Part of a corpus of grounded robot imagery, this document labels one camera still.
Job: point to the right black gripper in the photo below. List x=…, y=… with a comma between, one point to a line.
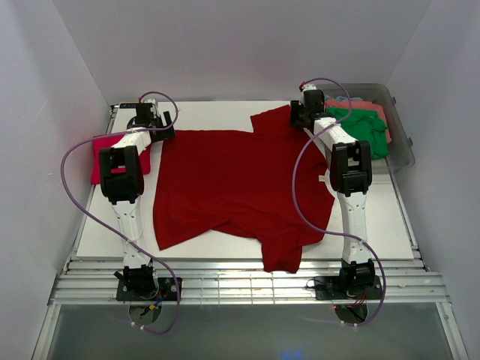
x=295, y=108

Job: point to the dark red t shirt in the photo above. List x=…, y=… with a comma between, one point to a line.
x=265, y=185

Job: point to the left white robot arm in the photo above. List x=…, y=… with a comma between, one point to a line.
x=122, y=179

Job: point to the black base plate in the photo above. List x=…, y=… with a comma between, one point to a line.
x=329, y=288
x=162, y=288

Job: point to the green t shirt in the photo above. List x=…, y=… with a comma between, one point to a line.
x=364, y=124

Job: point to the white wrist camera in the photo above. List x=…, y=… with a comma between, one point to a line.
x=151, y=100
x=307, y=87

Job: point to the folded pink red t shirt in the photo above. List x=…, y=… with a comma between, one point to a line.
x=98, y=144

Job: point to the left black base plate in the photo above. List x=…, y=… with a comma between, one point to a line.
x=162, y=288

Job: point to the light blue t shirt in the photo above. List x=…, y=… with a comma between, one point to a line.
x=342, y=98

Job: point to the salmon pink t shirt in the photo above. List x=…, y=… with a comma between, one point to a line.
x=359, y=105

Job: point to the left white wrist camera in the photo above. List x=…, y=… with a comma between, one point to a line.
x=151, y=100

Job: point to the clear plastic bin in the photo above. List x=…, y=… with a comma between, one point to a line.
x=400, y=152

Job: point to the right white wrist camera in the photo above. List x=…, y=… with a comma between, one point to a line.
x=307, y=87

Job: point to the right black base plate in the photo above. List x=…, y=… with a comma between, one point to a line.
x=329, y=288

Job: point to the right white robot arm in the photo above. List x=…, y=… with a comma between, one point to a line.
x=350, y=173

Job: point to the blue label sticker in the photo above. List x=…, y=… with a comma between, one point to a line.
x=131, y=106

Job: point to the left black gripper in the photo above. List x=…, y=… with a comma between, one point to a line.
x=168, y=132

